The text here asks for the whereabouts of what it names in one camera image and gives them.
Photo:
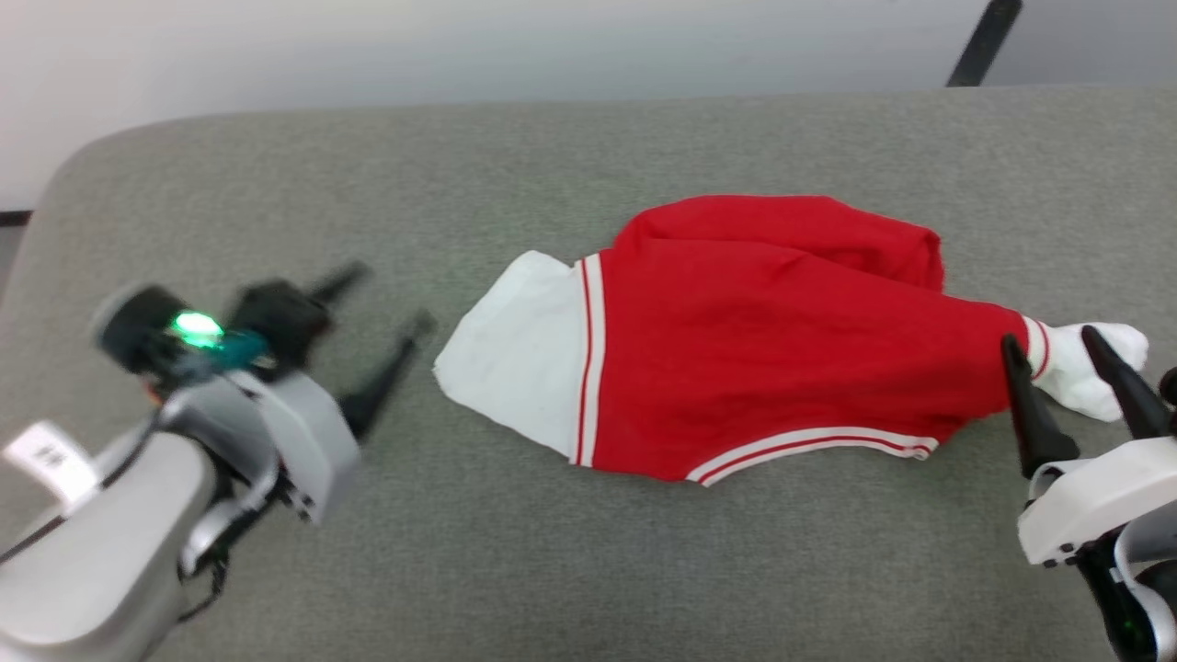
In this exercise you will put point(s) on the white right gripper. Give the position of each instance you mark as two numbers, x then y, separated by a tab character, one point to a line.
1094	496

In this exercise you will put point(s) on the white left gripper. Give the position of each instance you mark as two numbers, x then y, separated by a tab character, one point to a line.
308	441

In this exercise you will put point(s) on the red and white basketball jersey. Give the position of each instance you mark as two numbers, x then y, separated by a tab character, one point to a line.
754	349

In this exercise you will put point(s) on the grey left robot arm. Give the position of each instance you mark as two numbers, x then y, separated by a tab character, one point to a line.
92	561

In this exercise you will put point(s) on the grey fabric sofa cushion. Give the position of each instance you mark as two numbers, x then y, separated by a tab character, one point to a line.
552	570

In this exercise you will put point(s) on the white label tag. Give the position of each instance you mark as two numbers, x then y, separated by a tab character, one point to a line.
46	455

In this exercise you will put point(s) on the grey door panel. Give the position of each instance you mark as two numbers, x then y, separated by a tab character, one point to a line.
1094	41

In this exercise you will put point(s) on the black table leg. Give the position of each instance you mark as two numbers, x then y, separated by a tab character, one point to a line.
986	41

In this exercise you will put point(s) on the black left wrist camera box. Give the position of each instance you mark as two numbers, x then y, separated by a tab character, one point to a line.
280	317

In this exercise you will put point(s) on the black wall baseboard strip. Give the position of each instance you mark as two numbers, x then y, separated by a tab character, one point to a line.
14	218

